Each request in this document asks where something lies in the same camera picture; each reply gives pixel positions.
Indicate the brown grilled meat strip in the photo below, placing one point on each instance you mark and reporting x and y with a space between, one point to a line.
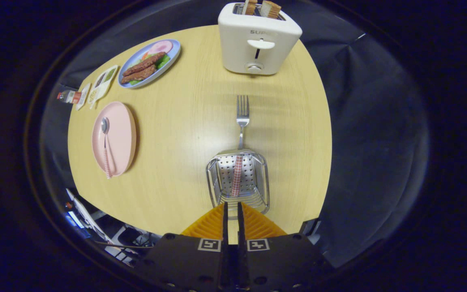
144 63
138 75

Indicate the small white coaster tray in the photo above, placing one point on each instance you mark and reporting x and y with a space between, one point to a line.
83 97

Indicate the toast slice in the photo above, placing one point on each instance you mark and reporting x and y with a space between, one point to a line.
250 7
270 9

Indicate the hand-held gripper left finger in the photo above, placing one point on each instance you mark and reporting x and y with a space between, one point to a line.
185 263

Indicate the white divided tray of beans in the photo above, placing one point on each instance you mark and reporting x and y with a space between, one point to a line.
103 83

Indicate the pink plate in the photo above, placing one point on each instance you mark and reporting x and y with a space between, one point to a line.
122 134

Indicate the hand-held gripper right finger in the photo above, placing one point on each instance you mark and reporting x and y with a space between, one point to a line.
282 263

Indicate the blue lit device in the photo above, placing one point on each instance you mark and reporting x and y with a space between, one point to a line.
73 221

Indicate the white board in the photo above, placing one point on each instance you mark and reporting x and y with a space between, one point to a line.
85 215

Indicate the blue plate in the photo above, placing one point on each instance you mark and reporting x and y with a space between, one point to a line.
172 56

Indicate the green lettuce leaves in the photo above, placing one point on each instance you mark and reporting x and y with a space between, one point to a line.
163 61

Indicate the white toaster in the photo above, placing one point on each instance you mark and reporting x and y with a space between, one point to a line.
237 48

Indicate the water bottle with red label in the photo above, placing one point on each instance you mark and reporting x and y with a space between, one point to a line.
71 97

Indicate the pink ham slice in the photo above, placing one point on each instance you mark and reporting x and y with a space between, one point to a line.
161 47

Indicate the dark block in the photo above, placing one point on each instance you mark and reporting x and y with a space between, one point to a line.
309 227

